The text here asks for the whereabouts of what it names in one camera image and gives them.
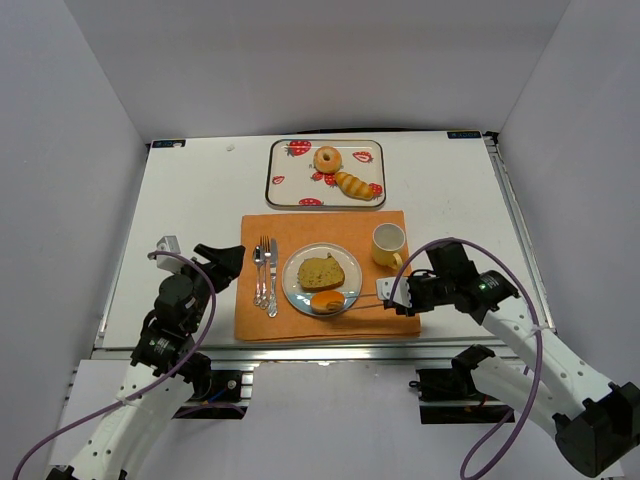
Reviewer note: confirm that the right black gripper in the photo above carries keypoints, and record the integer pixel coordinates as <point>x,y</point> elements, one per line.
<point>413,295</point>

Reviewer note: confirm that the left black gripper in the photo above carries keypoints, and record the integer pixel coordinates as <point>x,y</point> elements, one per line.
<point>209,268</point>

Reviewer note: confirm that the metal serving tongs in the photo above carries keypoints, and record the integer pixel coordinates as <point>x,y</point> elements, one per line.
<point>360,300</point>

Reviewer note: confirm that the sliced loaf bread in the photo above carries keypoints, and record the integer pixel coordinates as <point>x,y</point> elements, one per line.
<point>320,273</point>

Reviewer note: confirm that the round sesame bun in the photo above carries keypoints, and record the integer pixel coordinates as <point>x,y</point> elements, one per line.
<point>327,302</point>

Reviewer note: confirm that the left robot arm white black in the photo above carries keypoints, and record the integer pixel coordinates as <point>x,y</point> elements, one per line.
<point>166,367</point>

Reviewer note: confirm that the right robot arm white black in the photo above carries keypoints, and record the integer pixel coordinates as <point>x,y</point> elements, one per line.
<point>593,421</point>

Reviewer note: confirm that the striped long bread roll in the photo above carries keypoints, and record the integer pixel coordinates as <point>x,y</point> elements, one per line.
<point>353,187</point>

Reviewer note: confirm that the silver fork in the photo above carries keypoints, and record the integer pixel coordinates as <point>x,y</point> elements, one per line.
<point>265,257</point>

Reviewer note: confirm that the silver table knife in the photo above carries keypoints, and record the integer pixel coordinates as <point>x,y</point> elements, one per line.
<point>272,308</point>

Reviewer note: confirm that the orange cloth placemat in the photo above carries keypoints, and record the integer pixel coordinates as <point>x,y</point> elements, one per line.
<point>350,230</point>

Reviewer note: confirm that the yellow mug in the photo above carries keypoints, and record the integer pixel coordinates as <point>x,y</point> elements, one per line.
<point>388,240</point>

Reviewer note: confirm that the round plate blue white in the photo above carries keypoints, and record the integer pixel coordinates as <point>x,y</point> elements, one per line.
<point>317,255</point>

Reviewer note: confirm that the left blue table label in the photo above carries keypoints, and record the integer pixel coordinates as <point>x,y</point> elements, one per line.
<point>168,143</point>

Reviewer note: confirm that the blue table label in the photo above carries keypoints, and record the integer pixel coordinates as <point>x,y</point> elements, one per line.
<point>464,134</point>
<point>168,143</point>

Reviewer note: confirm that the bagel with hole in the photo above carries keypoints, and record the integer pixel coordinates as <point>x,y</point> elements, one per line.
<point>327,160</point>

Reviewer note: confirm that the strawberry pattern tray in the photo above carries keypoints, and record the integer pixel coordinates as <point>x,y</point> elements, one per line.
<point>293,183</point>

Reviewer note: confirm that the right blue table label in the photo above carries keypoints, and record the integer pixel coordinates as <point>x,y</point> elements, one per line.
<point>464,134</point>

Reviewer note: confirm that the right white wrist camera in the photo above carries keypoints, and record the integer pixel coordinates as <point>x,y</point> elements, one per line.
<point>394,292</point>

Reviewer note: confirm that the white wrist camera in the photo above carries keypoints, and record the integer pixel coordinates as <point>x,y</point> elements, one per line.
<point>394,292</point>
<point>164,252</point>

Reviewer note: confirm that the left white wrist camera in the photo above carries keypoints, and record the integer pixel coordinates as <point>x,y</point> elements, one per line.
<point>164,252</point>

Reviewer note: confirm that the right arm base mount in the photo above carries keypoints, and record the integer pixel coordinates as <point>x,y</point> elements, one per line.
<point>448,396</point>

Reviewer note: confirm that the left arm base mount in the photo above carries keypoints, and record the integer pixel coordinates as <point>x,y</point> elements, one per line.
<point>227,398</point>

